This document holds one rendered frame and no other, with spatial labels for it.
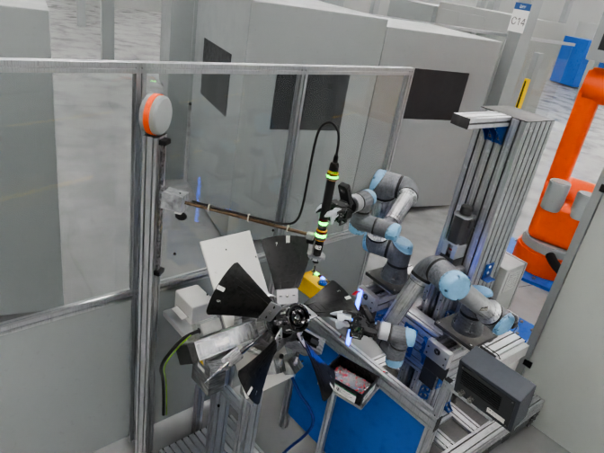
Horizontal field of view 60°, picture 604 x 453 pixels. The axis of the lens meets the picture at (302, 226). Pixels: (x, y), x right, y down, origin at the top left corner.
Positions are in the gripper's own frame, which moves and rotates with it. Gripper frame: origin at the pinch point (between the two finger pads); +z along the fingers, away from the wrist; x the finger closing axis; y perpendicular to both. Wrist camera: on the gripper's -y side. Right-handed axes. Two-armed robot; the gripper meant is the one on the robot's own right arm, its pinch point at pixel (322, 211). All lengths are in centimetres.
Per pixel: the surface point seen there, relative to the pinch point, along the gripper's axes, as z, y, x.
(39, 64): 64, -38, 83
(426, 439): -25, 94, -59
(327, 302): -13.6, 46.7, -2.7
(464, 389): -22, 56, -67
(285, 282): 2.6, 36.5, 9.8
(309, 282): -37, 60, 23
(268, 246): 0.5, 26.2, 23.3
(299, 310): 6.7, 41.8, -2.4
